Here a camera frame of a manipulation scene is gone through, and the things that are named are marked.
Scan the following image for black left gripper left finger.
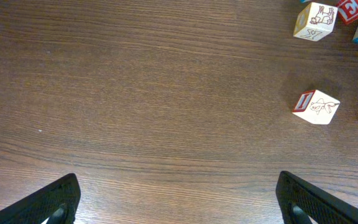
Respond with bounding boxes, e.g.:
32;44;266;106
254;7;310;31
0;173;81;224

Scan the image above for block with donkey picture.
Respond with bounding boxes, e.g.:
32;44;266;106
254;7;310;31
293;2;337;42

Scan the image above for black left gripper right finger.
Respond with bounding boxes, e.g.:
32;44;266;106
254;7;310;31
275;170;358;224

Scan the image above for block with red E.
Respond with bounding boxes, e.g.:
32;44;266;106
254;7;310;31
336;0;358;25

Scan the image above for block with red I and fish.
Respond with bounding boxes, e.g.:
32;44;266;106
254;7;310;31
292;90;341;125

